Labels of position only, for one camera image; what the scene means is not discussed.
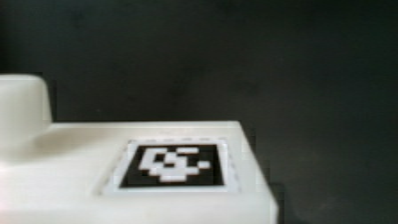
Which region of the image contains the white drawer tray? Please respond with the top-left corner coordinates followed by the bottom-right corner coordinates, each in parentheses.
top-left (0, 74), bottom-right (279, 224)

